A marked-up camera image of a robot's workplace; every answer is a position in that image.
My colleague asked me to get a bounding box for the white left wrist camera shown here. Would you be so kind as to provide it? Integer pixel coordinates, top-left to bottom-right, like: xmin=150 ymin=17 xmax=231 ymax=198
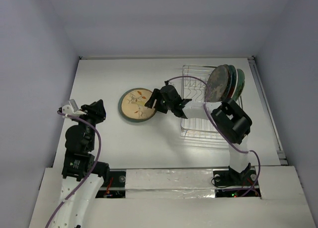
xmin=62 ymin=99 xmax=86 ymax=118

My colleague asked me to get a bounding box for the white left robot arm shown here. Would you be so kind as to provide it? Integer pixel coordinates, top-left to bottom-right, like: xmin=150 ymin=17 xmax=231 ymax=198
xmin=45 ymin=99 xmax=110 ymax=228

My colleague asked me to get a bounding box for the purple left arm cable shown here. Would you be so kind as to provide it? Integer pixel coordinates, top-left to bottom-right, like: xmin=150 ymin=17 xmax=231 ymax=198
xmin=44 ymin=110 xmax=102 ymax=228

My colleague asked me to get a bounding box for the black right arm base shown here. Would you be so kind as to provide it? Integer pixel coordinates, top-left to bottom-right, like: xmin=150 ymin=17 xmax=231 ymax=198
xmin=211 ymin=163 xmax=256 ymax=188

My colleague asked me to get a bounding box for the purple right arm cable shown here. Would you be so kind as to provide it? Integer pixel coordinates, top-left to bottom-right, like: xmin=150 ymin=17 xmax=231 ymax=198
xmin=164 ymin=76 xmax=261 ymax=198

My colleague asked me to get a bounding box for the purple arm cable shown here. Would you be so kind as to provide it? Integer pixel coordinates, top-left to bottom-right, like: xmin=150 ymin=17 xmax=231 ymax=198
xmin=44 ymin=110 xmax=102 ymax=228
xmin=164 ymin=76 xmax=261 ymax=198

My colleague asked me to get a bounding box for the green rimmed plate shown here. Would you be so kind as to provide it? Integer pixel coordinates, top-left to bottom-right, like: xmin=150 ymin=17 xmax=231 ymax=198
xmin=232 ymin=69 xmax=245 ymax=101

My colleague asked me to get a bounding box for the foil covered front block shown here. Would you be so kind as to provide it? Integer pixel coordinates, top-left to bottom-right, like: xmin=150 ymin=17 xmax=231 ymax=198
xmin=125 ymin=169 xmax=216 ymax=199

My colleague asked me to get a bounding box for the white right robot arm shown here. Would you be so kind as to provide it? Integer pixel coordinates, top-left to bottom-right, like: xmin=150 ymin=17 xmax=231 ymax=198
xmin=145 ymin=85 xmax=252 ymax=184

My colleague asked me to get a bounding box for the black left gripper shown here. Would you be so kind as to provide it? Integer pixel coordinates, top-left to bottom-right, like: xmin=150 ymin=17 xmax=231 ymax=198
xmin=73 ymin=99 xmax=106 ymax=150

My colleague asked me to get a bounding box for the plain teal plate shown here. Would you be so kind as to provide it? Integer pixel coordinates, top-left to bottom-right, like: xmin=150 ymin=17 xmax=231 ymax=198
xmin=118 ymin=87 xmax=159 ymax=125

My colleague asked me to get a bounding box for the beige leaf pattern plate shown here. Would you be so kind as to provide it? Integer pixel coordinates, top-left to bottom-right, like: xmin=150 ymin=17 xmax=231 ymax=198
xmin=121 ymin=88 xmax=157 ymax=120

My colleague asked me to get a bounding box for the wire dish rack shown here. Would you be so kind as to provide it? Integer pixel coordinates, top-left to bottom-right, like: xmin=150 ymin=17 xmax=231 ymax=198
xmin=181 ymin=65 xmax=243 ymax=139

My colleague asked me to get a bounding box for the grey reindeer pattern plate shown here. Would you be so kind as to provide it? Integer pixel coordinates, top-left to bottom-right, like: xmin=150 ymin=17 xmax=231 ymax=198
xmin=205 ymin=65 xmax=232 ymax=102

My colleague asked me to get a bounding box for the red and teal plate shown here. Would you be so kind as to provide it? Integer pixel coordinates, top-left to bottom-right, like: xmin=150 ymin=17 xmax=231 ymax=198
xmin=227 ymin=65 xmax=238 ymax=98

